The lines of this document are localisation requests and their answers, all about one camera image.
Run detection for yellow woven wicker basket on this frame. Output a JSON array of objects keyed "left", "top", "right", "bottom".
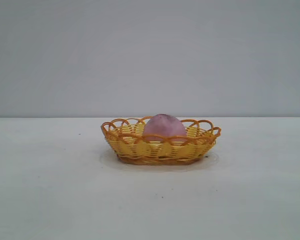
[{"left": 100, "top": 115, "right": 222, "bottom": 166}]

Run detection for pink peach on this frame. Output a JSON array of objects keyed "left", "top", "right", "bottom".
[{"left": 142, "top": 112, "right": 187, "bottom": 146}]

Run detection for clear plastic plate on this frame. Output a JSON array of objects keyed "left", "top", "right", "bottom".
[{"left": 98, "top": 149, "right": 220, "bottom": 171}]

